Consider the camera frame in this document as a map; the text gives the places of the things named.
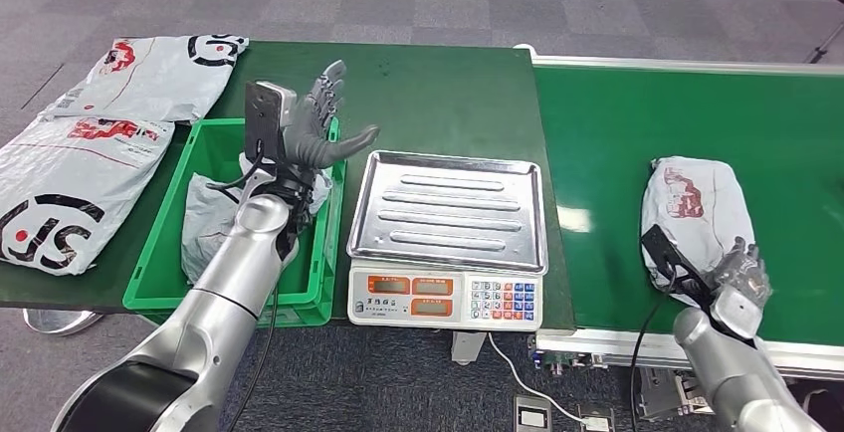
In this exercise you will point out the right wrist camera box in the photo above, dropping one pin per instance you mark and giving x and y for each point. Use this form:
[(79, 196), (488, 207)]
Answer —
[(666, 254)]

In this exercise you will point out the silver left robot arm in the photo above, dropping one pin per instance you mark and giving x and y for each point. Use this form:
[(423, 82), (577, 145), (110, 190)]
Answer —
[(224, 297)]

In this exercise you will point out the green plastic crate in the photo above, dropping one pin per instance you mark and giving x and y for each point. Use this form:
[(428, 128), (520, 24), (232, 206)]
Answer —
[(158, 264)]

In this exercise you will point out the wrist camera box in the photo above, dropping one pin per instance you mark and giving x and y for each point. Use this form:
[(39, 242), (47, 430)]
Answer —
[(264, 119), (666, 254)]

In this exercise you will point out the grey parcel bag red print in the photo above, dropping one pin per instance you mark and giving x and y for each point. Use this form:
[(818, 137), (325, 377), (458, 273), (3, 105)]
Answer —
[(699, 211)]

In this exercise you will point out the black tripod leg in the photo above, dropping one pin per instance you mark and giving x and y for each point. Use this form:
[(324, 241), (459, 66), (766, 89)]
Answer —
[(817, 53)]

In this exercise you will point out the grey support post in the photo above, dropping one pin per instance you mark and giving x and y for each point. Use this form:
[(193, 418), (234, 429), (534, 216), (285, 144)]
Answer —
[(467, 346)]

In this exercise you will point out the white courier bag black logo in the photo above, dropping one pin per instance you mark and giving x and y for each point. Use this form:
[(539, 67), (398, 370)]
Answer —
[(151, 79), (66, 178)]

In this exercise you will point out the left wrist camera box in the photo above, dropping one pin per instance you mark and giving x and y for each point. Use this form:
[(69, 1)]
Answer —
[(264, 119)]

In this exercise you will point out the steel weighing tray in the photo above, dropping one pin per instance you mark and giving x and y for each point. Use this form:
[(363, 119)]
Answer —
[(448, 211)]

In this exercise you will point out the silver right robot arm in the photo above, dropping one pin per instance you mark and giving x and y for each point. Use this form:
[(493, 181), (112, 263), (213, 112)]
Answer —
[(725, 376)]

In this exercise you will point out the round metal table foot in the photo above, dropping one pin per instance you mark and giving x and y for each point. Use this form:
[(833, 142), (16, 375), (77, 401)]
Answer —
[(59, 322)]

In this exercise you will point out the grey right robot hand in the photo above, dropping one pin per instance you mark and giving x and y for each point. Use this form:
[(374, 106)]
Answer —
[(738, 310)]

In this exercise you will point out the white plug adapter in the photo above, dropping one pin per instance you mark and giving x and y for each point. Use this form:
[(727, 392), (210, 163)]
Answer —
[(597, 421)]

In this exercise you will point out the dark green table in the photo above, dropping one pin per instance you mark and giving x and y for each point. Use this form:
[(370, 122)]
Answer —
[(428, 86)]

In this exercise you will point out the green conveyor belt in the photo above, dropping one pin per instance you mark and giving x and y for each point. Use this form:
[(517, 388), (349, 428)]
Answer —
[(626, 126)]

